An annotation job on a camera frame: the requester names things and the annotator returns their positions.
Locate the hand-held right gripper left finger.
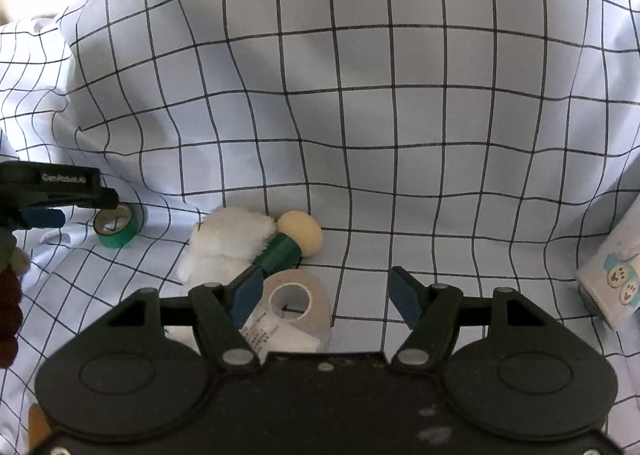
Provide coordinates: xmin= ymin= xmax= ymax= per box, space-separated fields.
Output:
xmin=100 ymin=265 xmax=266 ymax=374

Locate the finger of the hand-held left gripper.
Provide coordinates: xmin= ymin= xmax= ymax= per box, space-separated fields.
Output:
xmin=24 ymin=208 xmax=67 ymax=230

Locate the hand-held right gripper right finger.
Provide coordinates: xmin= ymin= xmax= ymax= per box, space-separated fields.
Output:
xmin=387 ymin=265 xmax=547 ymax=374

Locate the white plush toy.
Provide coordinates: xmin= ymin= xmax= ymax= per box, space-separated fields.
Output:
xmin=177 ymin=207 xmax=277 ymax=287

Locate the white bandage roll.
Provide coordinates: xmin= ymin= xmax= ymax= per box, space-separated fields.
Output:
xmin=239 ymin=269 xmax=332 ymax=354

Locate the green tape roll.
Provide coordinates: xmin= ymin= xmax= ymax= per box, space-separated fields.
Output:
xmin=92 ymin=202 xmax=144 ymax=249

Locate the dark red cloth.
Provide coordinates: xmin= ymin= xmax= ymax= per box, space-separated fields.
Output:
xmin=0 ymin=265 xmax=24 ymax=372

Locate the printed bottle with purple cap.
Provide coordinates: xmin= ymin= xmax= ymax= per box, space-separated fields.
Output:
xmin=574 ymin=195 xmax=640 ymax=332

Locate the white checked cloth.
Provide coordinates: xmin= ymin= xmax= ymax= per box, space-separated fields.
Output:
xmin=0 ymin=0 xmax=640 ymax=455

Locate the beige puff with green handle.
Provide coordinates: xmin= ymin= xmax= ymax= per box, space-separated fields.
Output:
xmin=252 ymin=211 xmax=324 ymax=277

